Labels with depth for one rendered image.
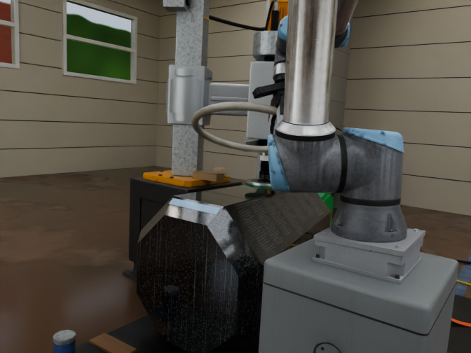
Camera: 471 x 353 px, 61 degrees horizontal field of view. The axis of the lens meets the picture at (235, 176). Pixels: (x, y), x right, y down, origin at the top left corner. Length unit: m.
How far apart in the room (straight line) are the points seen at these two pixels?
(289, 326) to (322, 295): 0.13
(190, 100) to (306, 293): 2.04
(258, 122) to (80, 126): 6.74
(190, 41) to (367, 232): 2.20
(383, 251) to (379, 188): 0.15
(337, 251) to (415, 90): 6.01
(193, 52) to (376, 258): 2.22
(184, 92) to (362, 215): 2.01
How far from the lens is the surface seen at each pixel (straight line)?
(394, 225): 1.07
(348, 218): 1.05
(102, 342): 2.35
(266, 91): 1.45
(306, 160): 0.98
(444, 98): 6.87
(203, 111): 1.53
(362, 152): 1.02
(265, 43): 2.23
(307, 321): 1.05
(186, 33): 2.98
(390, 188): 1.05
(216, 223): 1.84
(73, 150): 8.66
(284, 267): 1.03
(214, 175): 2.74
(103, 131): 9.01
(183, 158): 2.93
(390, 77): 7.08
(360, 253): 1.03
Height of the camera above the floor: 1.20
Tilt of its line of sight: 8 degrees down
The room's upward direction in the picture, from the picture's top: 3 degrees clockwise
